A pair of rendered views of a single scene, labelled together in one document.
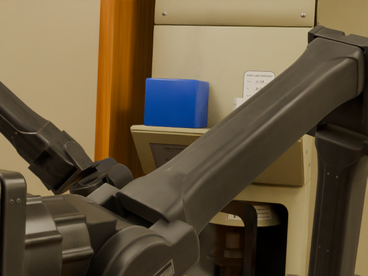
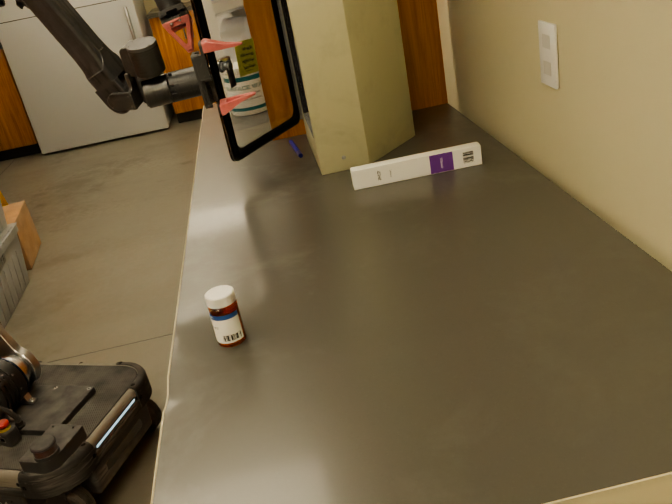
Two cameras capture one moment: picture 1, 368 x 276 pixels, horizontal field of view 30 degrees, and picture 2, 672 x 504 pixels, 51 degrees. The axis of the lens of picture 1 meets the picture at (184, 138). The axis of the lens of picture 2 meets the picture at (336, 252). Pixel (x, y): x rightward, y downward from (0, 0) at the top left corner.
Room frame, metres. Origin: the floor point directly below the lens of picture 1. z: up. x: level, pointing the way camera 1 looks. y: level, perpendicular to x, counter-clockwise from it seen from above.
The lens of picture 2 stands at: (0.83, -1.67, 1.45)
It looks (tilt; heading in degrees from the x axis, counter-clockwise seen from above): 25 degrees down; 71
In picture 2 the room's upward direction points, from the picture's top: 11 degrees counter-clockwise
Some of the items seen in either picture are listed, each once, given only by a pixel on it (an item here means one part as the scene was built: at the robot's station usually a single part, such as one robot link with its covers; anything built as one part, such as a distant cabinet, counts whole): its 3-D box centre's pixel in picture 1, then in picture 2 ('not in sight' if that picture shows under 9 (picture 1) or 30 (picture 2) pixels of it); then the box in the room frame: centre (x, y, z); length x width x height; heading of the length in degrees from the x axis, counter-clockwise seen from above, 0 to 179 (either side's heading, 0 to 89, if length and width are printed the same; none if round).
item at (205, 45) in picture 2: not in sight; (220, 56); (1.14, -0.29, 1.25); 0.09 x 0.07 x 0.07; 164
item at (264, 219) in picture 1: (241, 206); not in sight; (1.44, -0.13, 1.34); 0.18 x 0.18 x 0.05
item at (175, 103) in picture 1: (177, 103); not in sight; (1.32, 0.02, 1.56); 0.10 x 0.10 x 0.09; 75
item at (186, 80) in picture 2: not in sight; (189, 82); (1.07, -0.27, 1.21); 0.07 x 0.07 x 0.10; 74
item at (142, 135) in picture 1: (218, 155); not in sight; (1.30, -0.07, 1.46); 0.32 x 0.12 x 0.10; 75
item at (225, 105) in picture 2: not in sight; (230, 91); (1.14, -0.29, 1.18); 0.09 x 0.07 x 0.07; 164
